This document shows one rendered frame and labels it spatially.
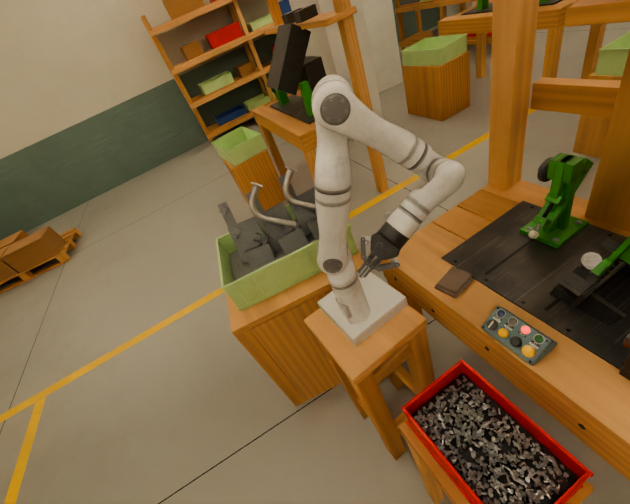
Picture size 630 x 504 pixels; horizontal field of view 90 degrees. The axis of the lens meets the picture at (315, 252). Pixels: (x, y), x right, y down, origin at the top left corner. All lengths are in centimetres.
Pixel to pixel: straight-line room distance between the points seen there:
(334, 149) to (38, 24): 690
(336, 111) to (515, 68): 81
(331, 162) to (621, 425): 84
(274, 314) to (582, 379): 104
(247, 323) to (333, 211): 80
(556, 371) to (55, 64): 743
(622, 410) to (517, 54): 103
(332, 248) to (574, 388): 66
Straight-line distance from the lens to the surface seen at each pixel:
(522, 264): 122
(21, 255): 581
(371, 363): 107
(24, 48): 751
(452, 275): 114
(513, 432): 96
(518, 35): 134
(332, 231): 83
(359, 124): 69
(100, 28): 734
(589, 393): 101
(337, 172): 76
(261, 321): 145
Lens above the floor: 178
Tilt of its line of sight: 39 degrees down
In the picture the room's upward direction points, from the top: 24 degrees counter-clockwise
